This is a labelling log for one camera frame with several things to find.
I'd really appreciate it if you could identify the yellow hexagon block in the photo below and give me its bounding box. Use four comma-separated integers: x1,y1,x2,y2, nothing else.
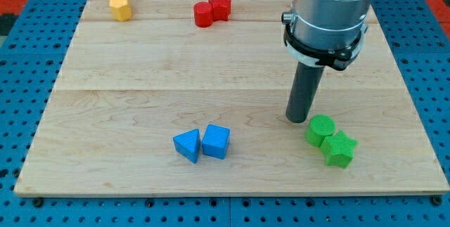
109,0,132,21

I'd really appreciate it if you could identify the blue cube block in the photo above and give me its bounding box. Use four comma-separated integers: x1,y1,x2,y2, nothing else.
202,124,231,160

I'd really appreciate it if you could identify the green cylinder block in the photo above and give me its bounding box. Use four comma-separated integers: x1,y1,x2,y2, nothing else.
305,114,336,147

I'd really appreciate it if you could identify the blue triangle block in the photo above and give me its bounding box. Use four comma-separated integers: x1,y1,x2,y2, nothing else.
173,129,200,164

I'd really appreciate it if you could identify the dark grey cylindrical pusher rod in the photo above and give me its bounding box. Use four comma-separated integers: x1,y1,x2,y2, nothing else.
285,62,324,123

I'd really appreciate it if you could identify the green star block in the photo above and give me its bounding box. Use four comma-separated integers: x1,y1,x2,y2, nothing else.
320,130,358,169

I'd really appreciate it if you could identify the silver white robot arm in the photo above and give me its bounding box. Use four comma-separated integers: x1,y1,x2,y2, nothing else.
281,0,372,71

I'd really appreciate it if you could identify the light wooden board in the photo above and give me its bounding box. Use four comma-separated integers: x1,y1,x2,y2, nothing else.
14,0,449,197

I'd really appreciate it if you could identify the red star block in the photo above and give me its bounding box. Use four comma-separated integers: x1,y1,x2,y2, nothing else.
208,0,231,21

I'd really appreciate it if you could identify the red cylinder block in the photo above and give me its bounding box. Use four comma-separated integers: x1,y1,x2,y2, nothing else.
193,1,214,27

